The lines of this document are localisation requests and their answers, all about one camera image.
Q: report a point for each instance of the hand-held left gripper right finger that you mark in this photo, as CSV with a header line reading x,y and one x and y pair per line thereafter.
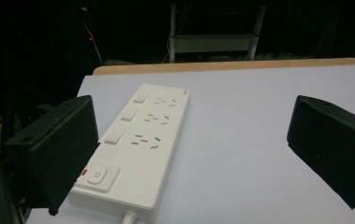
x,y
334,146

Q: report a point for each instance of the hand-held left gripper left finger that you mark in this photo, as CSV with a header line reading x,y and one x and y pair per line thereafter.
x,y
57,149

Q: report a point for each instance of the white power strip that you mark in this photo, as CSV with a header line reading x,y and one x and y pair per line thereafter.
x,y
141,149

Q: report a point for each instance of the metal stand frame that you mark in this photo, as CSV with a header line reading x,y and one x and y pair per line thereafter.
x,y
213,40

